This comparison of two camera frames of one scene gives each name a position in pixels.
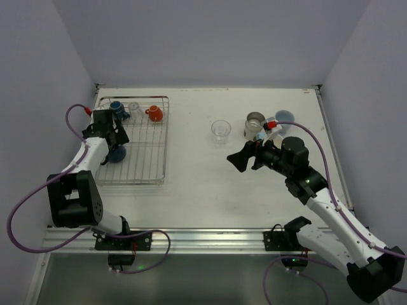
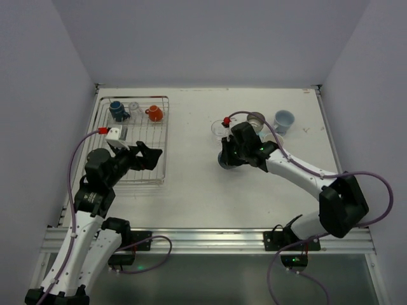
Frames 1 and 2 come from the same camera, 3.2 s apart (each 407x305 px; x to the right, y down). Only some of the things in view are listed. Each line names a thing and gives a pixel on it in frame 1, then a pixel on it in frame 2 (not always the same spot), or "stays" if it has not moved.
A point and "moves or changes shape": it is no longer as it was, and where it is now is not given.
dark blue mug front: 117,154 moves or changes shape
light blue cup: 261,135 stays
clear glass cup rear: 136,112 stays
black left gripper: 117,136 to 137,155
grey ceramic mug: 285,115 stays
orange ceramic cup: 155,114 stays
